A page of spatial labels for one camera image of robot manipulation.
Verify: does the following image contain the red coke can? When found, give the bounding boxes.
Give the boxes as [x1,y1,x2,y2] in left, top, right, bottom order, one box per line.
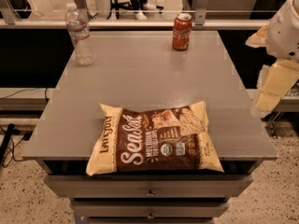
[172,13,192,51]

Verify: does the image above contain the grey drawer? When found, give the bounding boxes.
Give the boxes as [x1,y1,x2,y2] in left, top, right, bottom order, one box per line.
[71,200,229,218]
[44,175,253,198]

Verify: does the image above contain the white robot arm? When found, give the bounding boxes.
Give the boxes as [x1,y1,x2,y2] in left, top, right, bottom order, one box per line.
[246,0,299,118]

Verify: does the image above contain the person legs with shoes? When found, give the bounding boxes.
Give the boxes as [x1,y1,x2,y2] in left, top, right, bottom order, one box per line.
[107,0,158,21]

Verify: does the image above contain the clear plastic water bottle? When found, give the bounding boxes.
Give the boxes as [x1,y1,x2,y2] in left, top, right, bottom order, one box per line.
[65,3,95,65]

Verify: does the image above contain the grey horizontal rail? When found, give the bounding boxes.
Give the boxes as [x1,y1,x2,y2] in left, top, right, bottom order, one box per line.
[0,19,268,30]

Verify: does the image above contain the metal upper drawer knob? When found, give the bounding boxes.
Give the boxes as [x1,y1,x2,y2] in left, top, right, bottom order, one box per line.
[146,189,155,198]

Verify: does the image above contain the grey lower drawer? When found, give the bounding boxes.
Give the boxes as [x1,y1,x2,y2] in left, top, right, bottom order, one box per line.
[71,200,229,218]

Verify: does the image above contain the metal lower drawer knob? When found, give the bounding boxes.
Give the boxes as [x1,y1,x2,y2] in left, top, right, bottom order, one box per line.
[147,212,155,219]

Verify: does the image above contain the brown tortilla chips bag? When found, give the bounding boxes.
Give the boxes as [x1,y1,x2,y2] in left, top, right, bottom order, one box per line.
[86,101,223,175]

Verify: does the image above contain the black floor cable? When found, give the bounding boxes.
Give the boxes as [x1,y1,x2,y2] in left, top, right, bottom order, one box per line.
[0,123,32,169]

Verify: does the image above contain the grey upper drawer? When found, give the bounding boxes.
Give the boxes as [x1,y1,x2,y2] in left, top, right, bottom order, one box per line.
[44,175,253,198]

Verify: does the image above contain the metal drawer knob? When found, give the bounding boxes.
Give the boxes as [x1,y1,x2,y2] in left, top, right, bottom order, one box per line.
[146,189,155,198]
[147,212,155,219]

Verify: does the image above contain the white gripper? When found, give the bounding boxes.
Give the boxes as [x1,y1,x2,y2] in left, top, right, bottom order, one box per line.
[246,0,299,112]

